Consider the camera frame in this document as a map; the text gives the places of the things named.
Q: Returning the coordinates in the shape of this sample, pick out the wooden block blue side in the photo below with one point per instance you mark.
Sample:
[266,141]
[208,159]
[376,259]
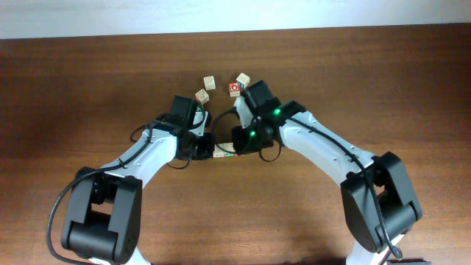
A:
[243,80]

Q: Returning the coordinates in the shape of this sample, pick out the red faced wooden block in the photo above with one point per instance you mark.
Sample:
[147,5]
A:
[234,89]

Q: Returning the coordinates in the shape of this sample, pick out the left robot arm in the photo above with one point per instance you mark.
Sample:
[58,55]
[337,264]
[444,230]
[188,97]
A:
[103,218]

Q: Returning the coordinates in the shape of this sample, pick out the plain wooden block top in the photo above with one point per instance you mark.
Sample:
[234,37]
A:
[209,83]

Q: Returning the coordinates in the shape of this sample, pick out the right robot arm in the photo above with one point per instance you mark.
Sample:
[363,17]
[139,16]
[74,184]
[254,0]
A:
[379,201]

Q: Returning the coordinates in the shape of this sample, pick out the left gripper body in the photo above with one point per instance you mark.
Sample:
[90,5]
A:
[197,146]

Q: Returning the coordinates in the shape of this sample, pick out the wooden block red drawing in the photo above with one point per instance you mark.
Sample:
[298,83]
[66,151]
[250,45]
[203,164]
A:
[202,96]

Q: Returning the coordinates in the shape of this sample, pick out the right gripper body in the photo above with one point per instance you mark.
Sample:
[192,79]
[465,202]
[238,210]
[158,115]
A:
[253,137]

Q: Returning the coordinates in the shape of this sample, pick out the wooden block blue corner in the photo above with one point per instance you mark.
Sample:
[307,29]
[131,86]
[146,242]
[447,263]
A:
[218,152]

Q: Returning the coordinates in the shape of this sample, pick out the wooden block green front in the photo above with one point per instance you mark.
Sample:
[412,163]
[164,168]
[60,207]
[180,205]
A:
[229,150]

